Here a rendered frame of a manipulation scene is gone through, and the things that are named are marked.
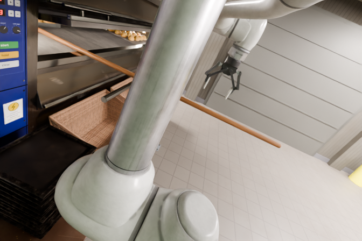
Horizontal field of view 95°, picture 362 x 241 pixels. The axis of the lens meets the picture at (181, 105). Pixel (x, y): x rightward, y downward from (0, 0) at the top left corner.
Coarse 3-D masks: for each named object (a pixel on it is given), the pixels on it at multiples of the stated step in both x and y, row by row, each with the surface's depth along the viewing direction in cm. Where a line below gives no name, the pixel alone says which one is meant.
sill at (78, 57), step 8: (104, 48) 130; (112, 48) 139; (120, 48) 148; (128, 48) 159; (136, 48) 174; (40, 56) 82; (48, 56) 85; (56, 56) 88; (64, 56) 92; (72, 56) 96; (80, 56) 102; (88, 56) 109; (104, 56) 125; (40, 64) 79; (48, 64) 83; (56, 64) 88; (64, 64) 93
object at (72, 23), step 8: (40, 16) 69; (48, 16) 68; (56, 16) 71; (64, 16) 82; (64, 24) 68; (72, 24) 68; (80, 24) 72; (88, 24) 76; (96, 24) 82; (104, 24) 87
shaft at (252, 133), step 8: (40, 32) 105; (48, 32) 105; (56, 40) 105; (64, 40) 104; (72, 48) 105; (80, 48) 104; (96, 56) 104; (112, 64) 103; (128, 72) 103; (192, 104) 102; (208, 112) 102; (224, 120) 102; (232, 120) 103; (240, 128) 102; (256, 136) 102; (264, 136) 102; (272, 144) 102; (280, 144) 102
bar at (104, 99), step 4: (128, 84) 95; (120, 88) 88; (124, 88) 90; (128, 88) 94; (112, 92) 81; (116, 92) 83; (120, 92) 86; (104, 96) 75; (108, 96) 77; (112, 96) 79; (104, 100) 76; (108, 100) 77; (156, 148) 229
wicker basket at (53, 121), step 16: (96, 96) 133; (64, 112) 105; (80, 112) 119; (96, 112) 138; (112, 112) 152; (64, 128) 96; (80, 128) 122; (96, 128) 138; (112, 128) 145; (96, 144) 124
